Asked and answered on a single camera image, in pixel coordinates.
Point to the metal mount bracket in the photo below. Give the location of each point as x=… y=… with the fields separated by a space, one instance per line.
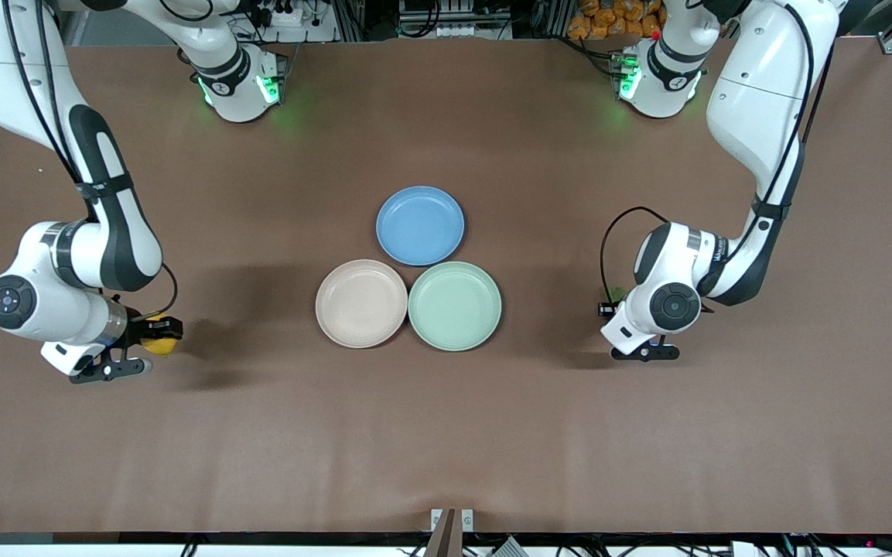
x=446 y=534

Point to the grey power adapter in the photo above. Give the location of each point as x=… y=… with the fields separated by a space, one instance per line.
x=509 y=548

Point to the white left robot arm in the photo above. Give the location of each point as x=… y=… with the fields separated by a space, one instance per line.
x=763 y=77

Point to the yellow lemon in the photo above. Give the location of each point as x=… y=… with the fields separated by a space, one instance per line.
x=161 y=347

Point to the pink plate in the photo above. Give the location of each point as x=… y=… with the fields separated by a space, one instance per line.
x=361 y=303

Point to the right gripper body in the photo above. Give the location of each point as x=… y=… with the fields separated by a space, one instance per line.
x=134 y=323

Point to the white power strip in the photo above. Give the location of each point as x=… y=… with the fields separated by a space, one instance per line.
x=287 y=15

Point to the pile of orange fruits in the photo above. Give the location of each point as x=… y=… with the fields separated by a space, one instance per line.
x=608 y=19

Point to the green lettuce leaf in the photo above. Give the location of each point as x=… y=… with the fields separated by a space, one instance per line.
x=616 y=295

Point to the green plate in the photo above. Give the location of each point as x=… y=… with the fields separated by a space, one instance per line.
x=455 y=306

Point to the blue plate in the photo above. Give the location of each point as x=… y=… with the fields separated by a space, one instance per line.
x=420 y=226

